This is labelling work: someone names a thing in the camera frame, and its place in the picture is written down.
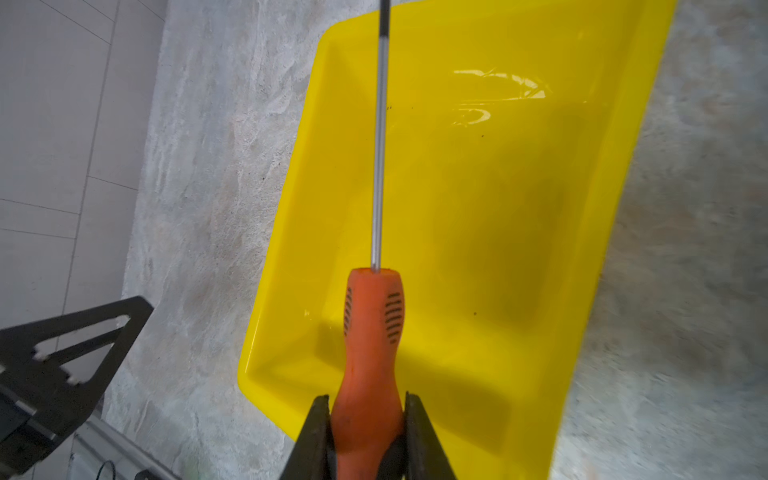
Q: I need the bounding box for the yellow plastic bin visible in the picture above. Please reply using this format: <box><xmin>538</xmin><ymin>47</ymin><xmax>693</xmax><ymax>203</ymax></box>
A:
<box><xmin>238</xmin><ymin>1</ymin><xmax>675</xmax><ymax>479</ymax></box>

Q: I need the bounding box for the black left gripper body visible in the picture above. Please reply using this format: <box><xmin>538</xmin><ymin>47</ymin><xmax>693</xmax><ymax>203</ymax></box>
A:
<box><xmin>1</xmin><ymin>386</ymin><xmax>66</xmax><ymax>476</ymax></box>

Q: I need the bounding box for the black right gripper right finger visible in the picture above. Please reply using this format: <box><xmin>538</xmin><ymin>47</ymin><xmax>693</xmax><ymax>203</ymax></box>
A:
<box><xmin>405</xmin><ymin>392</ymin><xmax>457</xmax><ymax>480</ymax></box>

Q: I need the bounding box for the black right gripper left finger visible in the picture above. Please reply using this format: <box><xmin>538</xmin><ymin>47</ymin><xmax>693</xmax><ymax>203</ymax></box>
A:
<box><xmin>279</xmin><ymin>395</ymin><xmax>334</xmax><ymax>480</ymax></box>

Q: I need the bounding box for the orange handled screwdriver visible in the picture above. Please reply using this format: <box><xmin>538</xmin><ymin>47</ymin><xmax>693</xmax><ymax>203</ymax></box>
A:
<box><xmin>330</xmin><ymin>1</ymin><xmax>404</xmax><ymax>479</ymax></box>

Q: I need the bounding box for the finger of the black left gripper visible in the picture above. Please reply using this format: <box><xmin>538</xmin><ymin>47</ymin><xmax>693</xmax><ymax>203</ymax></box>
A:
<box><xmin>1</xmin><ymin>296</ymin><xmax>154</xmax><ymax>420</ymax></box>

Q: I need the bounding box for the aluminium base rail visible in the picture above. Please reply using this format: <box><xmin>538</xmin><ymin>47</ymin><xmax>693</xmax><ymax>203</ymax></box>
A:
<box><xmin>67</xmin><ymin>416</ymin><xmax>179</xmax><ymax>480</ymax></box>

